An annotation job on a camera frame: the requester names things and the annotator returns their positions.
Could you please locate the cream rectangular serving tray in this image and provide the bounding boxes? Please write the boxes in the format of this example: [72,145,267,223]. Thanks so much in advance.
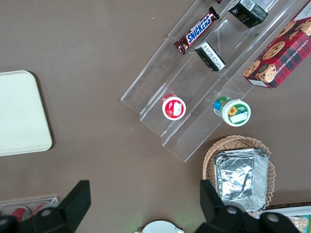
[0,70,53,157]

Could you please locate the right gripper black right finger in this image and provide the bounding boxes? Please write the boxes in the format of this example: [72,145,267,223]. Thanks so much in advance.
[196,179,302,233]

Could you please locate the red cola bottle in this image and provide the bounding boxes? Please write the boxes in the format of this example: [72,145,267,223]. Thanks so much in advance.
[34,201,53,214]
[11,206,31,220]

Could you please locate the white plastic snack bin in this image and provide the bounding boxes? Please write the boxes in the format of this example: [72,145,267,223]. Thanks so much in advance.
[259,207,311,233]

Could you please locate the clear acrylic stepped shelf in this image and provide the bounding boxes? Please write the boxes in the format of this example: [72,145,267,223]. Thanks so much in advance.
[120,0,311,163]

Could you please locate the clear acrylic bottle rack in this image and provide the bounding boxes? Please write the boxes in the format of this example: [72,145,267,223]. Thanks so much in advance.
[0,196,60,219]

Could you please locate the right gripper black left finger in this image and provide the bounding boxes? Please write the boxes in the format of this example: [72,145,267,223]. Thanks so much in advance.
[0,179,92,233]

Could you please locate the light wicker basket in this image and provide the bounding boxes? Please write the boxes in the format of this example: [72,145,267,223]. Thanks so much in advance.
[202,135,276,218]

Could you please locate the small black carton box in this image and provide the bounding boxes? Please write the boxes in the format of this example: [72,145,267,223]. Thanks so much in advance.
[194,41,226,72]
[228,0,269,29]

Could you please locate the clear bag of crackers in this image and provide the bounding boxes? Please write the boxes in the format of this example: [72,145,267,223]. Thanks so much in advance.
[290,215,311,233]

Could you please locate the red chocolate chip cookie box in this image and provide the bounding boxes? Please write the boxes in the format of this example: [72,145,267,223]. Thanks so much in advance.
[242,0,311,90]

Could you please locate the red lidded yogurt cup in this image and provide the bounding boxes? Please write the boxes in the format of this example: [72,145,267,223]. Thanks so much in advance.
[161,93,187,121]

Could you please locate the stacked aluminium foil containers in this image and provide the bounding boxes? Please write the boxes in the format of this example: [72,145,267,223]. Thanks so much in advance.
[213,148,270,212]

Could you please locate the green lidded sunflower cup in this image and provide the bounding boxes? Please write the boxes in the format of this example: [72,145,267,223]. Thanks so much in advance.
[213,96,252,127]

